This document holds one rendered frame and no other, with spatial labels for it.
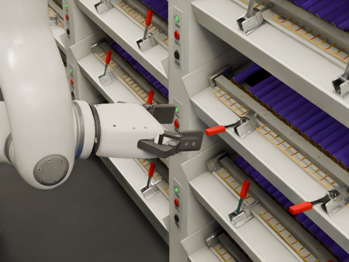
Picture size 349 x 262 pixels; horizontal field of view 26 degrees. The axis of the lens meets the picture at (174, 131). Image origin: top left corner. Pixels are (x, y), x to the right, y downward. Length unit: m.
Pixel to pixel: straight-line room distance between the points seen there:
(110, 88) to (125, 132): 0.95
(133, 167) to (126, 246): 0.22
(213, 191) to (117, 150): 0.54
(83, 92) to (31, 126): 1.32
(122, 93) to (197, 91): 0.48
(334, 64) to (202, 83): 0.43
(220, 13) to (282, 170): 0.30
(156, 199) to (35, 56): 1.01
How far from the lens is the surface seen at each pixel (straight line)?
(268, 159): 1.31
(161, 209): 1.87
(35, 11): 0.95
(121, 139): 1.06
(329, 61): 1.17
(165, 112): 1.18
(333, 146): 1.27
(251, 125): 1.38
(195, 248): 1.73
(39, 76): 0.93
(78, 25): 2.15
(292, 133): 1.31
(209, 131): 1.34
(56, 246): 1.97
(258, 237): 1.45
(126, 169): 2.03
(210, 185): 1.59
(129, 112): 1.11
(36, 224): 2.05
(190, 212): 1.67
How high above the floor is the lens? 1.20
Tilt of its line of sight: 29 degrees down
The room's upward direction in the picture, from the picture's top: straight up
